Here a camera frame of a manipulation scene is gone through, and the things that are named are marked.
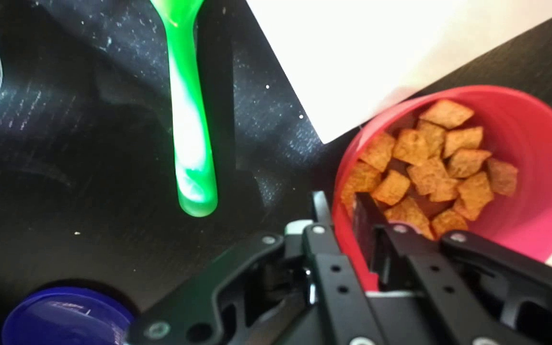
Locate brown cereal squares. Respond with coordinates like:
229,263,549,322
342,98,522,242

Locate pink bowl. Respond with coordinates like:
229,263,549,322
330,85,552,295

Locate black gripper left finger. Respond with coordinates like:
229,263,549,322
137,190,388,345

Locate blue round lid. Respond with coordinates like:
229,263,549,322
0,284,140,345

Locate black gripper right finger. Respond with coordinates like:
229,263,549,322
355,196,552,345

